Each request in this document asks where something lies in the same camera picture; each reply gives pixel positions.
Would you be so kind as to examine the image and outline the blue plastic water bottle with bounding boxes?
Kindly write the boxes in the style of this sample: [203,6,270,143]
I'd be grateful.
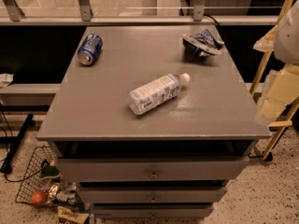
[128,73,191,116]

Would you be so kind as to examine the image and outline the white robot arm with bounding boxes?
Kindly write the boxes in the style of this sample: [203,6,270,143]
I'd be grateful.
[274,1,299,64]

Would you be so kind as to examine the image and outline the blue pepsi can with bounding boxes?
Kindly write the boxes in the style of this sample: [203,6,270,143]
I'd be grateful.
[78,34,103,65]

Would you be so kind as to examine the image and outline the grey drawer cabinet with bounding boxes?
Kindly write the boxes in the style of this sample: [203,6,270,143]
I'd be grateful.
[38,25,269,208]

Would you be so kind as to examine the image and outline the crumpled blue chip bag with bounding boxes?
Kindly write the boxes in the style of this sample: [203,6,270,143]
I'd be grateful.
[182,29,224,57]

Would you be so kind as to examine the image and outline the top grey drawer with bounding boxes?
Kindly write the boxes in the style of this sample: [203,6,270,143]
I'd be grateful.
[56,156,249,182]

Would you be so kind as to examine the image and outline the grey drawer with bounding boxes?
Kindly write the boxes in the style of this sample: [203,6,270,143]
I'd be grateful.
[56,156,249,182]
[78,187,227,203]
[92,205,213,218]

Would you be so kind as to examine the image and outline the bottom grey drawer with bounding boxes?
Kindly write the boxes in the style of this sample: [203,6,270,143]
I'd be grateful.
[92,205,213,218]

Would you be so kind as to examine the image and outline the middle grey drawer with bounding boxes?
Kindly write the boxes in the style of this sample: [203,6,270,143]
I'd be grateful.
[78,187,227,203]

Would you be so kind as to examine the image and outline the crumpled silver foil wrapper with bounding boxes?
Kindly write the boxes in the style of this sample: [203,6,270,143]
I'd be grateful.
[48,183,79,205]

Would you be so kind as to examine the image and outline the green sponge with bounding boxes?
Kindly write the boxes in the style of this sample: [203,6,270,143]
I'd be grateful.
[40,166,61,180]

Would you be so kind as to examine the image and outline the yellow chip bag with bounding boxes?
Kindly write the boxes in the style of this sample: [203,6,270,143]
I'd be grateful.
[57,206,89,224]

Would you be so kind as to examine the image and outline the orange fruit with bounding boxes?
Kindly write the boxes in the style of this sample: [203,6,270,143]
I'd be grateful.
[30,189,48,205]

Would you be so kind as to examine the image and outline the white crumpled paper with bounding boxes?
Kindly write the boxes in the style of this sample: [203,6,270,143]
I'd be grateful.
[0,74,14,88]

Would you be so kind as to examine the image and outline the black metal stand leg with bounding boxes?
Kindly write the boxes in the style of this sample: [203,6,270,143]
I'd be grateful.
[0,114,33,175]

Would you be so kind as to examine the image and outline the black cable behind cabinet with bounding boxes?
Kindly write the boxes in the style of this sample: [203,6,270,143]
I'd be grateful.
[204,13,226,42]

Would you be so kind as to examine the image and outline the metal railing post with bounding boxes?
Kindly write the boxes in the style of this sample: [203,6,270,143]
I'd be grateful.
[193,0,206,21]
[2,0,24,21]
[78,0,93,21]

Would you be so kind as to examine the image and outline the black wire basket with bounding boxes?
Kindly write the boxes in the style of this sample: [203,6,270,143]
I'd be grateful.
[15,147,81,208]

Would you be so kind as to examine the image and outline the black floor cable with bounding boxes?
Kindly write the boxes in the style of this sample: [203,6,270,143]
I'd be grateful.
[0,109,43,183]

